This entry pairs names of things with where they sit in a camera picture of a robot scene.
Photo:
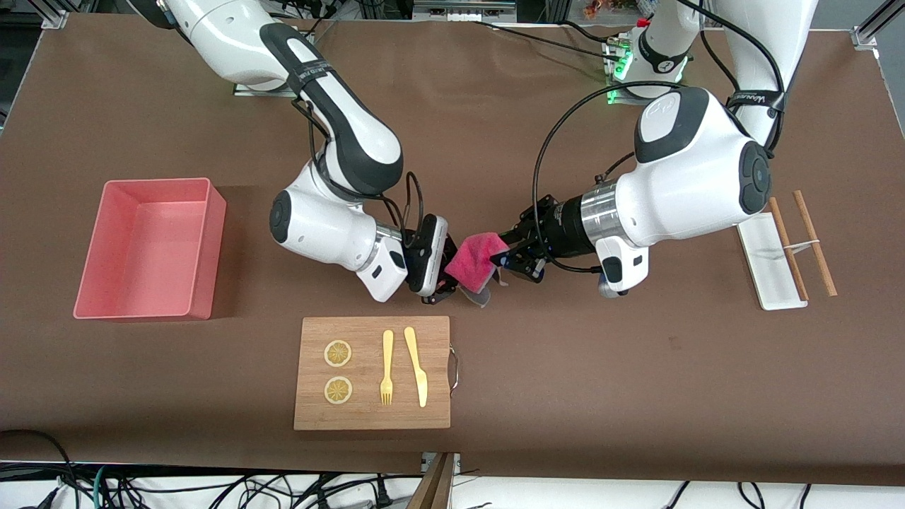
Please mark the pink plastic bin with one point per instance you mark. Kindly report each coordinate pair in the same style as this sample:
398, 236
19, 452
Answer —
141, 261

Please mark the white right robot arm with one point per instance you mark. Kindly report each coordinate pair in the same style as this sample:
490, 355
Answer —
318, 226

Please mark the brown table cover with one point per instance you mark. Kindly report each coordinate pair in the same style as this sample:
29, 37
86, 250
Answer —
565, 367

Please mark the black power plug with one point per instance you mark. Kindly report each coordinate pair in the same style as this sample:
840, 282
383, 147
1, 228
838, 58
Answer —
383, 493

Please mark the white chopstick band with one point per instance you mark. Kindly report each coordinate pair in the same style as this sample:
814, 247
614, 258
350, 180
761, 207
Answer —
802, 245

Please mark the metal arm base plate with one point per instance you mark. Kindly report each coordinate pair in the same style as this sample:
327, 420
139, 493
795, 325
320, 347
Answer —
244, 90
619, 95

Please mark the aluminium corner profile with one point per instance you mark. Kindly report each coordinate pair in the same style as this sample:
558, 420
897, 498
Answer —
873, 28
56, 15

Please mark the pink microfibre cloth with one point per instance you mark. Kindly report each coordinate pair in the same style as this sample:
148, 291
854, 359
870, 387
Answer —
475, 258

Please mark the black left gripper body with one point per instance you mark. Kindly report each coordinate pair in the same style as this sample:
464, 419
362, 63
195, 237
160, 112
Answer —
556, 231

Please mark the yellow lemon slice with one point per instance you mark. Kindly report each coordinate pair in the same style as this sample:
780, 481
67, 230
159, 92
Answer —
338, 390
338, 353

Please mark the orange background object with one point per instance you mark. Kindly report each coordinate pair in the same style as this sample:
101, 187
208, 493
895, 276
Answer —
595, 8

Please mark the silver metal bracket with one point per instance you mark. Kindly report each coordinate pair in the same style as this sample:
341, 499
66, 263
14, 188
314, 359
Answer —
456, 463

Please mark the brown wooden post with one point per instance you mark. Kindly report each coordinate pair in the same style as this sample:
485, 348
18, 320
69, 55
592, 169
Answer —
433, 488

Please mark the brown wooden chopstick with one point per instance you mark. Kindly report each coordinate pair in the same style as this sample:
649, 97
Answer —
795, 268
824, 268

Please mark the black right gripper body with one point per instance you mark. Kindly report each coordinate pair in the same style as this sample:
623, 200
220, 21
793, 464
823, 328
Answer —
448, 249

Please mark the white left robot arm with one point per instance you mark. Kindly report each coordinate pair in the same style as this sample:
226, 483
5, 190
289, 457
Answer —
686, 184

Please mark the white rectangular tray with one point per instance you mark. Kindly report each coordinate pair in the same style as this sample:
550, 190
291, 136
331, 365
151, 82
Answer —
767, 276

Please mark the yellow plastic fork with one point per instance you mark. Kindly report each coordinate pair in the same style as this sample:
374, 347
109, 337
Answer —
387, 367

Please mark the yellow plastic knife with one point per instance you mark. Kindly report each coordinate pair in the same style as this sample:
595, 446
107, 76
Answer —
418, 371

